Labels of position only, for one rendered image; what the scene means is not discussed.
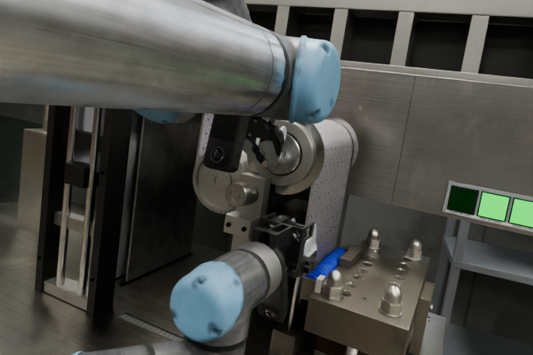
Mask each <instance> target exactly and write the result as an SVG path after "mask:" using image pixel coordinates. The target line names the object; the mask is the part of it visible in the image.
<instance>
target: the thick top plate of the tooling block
mask: <svg viewBox="0 0 533 355"><path fill-rule="evenodd" d="M365 243H366V240H362V241H361V243H360V244H359V245H358V246H357V248H360V249H362V253H361V257H360V258H359V259H358V261H357V262H356V263H355V264H353V266H352V267H351V268H350V269H346V268H343V267H340V266H338V267H337V268H336V269H335V270H338V271H339V272H340V273H341V274H342V277H343V283H342V285H343V293H342V295H343V299H342V300H341V301H332V300H327V299H325V298H324V297H323V296H322V295H321V293H317V292H314V293H313V294H312V295H311V296H310V297H309V303H308V308H307V313H306V318H305V327H304V330H306V331H308V332H310V333H313V334H316V335H319V336H321V337H323V338H326V339H329V340H332V341H334V342H338V343H339V344H342V345H345V346H348V347H351V348H352V349H356V350H358V351H361V352H363V353H367V354H369V355H405V353H406V350H407V347H408V342H409V339H410V336H411V333H412V328H413V325H414V322H415V318H416V311H417V307H418V303H419V298H420V293H421V291H422V287H423V285H424V281H426V280H427V276H428V269H429V265H430V260H431V258H429V257H425V256H422V255H421V258H422V261H412V260H409V259H407V258H406V257H405V255H406V254H407V252H408V251H404V250H398V249H396V248H392V247H389V246H384V245H381V244H380V245H379V246H380V250H372V249H369V248H367V247H365V246H364V244H365ZM391 285H395V286H397V287H398V288H399V289H400V290H401V295H402V297H401V302H402V305H401V314H402V315H401V317H400V318H398V319H394V318H390V317H387V316H385V315H383V314H381V313H380V312H379V310H378V308H379V307H380V306H381V303H382V298H383V296H384V295H385V290H386V289H387V288H388V287H389V286H391Z"/></svg>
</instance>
